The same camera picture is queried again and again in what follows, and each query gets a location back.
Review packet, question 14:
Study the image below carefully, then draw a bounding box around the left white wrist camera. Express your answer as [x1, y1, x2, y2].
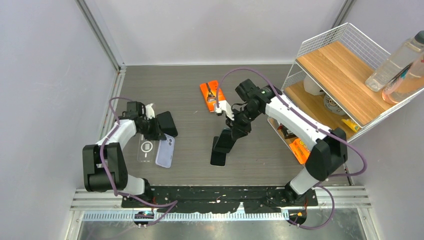
[145, 103, 156, 120]

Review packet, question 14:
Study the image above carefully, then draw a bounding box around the white wire wooden shelf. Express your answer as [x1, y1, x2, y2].
[267, 22, 424, 171]

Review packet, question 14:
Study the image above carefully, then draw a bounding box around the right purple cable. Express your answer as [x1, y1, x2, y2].
[215, 68, 369, 230]

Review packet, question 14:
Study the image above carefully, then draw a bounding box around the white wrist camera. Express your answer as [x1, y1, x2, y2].
[213, 100, 234, 121]
[145, 103, 156, 120]

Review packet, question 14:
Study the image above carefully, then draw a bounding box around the pink tinted bottle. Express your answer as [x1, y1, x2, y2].
[382, 53, 424, 104]

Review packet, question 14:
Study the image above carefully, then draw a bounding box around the lilac phone case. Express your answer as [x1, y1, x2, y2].
[155, 134, 175, 169]

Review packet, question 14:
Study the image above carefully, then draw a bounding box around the dark snack bar packet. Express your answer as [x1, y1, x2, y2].
[281, 127, 297, 139]

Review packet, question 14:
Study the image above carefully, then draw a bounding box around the clear water bottle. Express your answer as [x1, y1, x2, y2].
[365, 30, 424, 92]

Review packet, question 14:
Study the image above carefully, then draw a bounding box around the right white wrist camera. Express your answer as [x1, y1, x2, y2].
[213, 100, 234, 121]

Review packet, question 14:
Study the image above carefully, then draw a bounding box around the clear phone case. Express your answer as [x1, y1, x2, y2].
[137, 135, 159, 164]

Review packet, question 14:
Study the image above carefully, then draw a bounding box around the orange razor box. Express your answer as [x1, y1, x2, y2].
[199, 80, 219, 113]

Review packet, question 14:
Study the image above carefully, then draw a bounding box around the bare black phone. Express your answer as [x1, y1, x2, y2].
[156, 111, 178, 138]

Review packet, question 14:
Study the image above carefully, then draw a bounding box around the yellow snack packet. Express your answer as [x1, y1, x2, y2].
[341, 118, 361, 133]

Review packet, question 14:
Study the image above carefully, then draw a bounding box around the orange packet under shelf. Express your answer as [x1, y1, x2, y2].
[289, 138, 310, 165]

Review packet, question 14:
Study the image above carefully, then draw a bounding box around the white round container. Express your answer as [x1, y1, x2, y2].
[303, 75, 325, 96]

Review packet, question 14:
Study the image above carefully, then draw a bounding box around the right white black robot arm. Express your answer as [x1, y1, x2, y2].
[211, 79, 348, 205]

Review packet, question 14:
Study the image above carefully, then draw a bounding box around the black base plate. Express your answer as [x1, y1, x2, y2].
[140, 185, 318, 214]

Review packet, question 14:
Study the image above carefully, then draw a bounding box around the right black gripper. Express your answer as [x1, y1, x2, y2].
[226, 104, 262, 140]

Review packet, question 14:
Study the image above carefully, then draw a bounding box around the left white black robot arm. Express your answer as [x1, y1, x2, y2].
[82, 101, 166, 207]

